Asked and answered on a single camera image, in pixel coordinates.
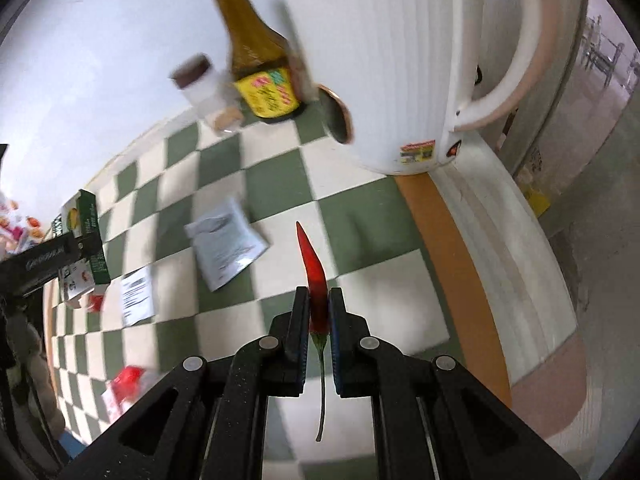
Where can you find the white sachet packet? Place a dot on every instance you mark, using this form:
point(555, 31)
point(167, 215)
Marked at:
point(136, 295)

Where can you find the red clear food bag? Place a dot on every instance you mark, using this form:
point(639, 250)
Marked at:
point(124, 390)

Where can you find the red torn sauce packet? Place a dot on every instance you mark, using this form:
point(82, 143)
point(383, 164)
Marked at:
point(95, 303)

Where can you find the brown sauce bottle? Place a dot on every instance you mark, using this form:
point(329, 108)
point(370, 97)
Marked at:
point(259, 64)

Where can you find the white pink electric kettle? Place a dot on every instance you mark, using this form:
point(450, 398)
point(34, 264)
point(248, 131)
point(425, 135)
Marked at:
point(395, 78)

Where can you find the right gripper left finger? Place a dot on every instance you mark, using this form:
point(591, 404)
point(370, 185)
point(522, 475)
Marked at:
point(286, 370)

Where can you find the small spice jar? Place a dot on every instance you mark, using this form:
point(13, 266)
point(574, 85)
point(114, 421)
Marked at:
point(209, 93)

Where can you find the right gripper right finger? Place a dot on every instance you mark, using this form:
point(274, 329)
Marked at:
point(351, 367)

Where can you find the red chili pepper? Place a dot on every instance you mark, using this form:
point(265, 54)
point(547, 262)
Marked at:
point(319, 313)

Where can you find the colourful wall stickers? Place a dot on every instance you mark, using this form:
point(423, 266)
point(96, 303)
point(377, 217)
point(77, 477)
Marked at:
point(18, 232)

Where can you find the green white checkered mat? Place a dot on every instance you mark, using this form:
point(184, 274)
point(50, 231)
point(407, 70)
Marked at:
point(358, 222)

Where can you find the silver sachet packet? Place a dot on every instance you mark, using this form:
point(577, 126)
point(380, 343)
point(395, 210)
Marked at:
point(224, 243)

